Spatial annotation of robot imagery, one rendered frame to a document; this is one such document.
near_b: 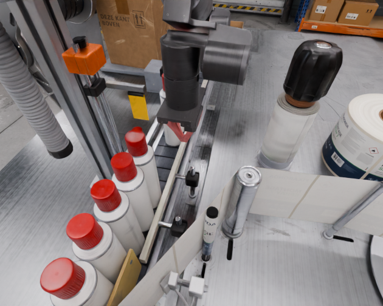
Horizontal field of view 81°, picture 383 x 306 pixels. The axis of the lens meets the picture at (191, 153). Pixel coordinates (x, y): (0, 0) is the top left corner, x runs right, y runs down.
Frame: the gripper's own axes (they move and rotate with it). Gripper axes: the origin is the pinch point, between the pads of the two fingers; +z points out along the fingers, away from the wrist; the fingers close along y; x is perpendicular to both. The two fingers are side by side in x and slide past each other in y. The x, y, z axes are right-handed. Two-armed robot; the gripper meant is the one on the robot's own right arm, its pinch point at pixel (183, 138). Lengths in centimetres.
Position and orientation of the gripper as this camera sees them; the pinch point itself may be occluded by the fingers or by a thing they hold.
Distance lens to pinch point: 46.1
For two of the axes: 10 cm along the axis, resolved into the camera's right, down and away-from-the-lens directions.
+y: 2.2, -7.3, 6.5
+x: -9.7, -1.7, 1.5
